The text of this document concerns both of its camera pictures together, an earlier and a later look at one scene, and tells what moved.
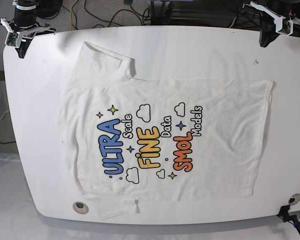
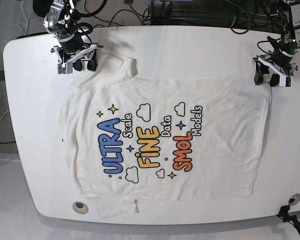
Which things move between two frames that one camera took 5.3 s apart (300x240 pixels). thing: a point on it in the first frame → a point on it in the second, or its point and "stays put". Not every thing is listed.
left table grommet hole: [80, 207] stays put
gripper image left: [22, 38] → [74, 50]
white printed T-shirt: [138, 139] stays put
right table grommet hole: [294, 198] stays put
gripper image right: [269, 31] → [279, 62]
